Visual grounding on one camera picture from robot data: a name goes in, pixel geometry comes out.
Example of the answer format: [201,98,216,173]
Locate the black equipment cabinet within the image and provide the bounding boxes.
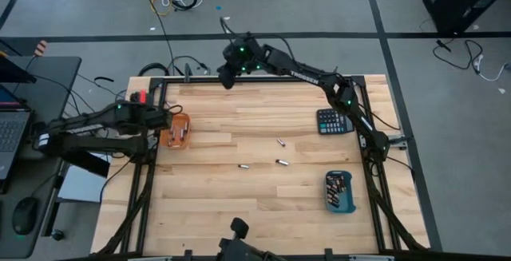
[414,0,511,35]

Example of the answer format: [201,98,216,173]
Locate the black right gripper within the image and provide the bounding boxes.
[216,33,267,91]

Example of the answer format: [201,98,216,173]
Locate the black unknown equipment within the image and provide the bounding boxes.
[216,216,283,261]

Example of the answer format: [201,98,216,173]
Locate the black monitor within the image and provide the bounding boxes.
[0,55,38,85]

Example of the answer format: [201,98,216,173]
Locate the looped black floor cable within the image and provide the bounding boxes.
[432,38,485,72]

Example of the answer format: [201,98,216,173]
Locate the black left wrist camera cable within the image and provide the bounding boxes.
[164,102,185,117]

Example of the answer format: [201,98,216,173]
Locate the black computer mouse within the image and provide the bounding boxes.
[11,196,40,237]

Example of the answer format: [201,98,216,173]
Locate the teal plastic bin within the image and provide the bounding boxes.
[323,169,358,215]

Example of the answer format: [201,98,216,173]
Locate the long thin black cable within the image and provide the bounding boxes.
[137,0,177,77]

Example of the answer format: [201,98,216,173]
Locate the white cable with plug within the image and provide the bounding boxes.
[472,53,511,83]

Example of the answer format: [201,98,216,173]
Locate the thick black cable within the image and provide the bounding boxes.
[137,61,172,77]

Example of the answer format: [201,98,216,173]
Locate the dark grey desk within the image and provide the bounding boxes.
[0,55,83,260]

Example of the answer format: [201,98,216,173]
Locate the orange plastic bin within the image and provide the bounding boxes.
[159,112,192,151]

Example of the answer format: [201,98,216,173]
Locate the black desk calculator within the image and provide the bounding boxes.
[315,108,355,136]

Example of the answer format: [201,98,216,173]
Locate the black desk support bar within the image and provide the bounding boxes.
[50,148,112,179]

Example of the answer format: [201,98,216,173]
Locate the black cable with plug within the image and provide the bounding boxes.
[166,54,212,77]

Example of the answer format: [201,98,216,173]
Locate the orange black striped object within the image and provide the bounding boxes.
[33,39,49,58]

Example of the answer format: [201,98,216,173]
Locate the yellow floor cable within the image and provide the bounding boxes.
[149,0,176,18]

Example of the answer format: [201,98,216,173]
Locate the white box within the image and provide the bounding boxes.
[57,152,113,204]

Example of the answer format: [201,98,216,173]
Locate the grey laptop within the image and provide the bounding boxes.
[0,85,34,182]

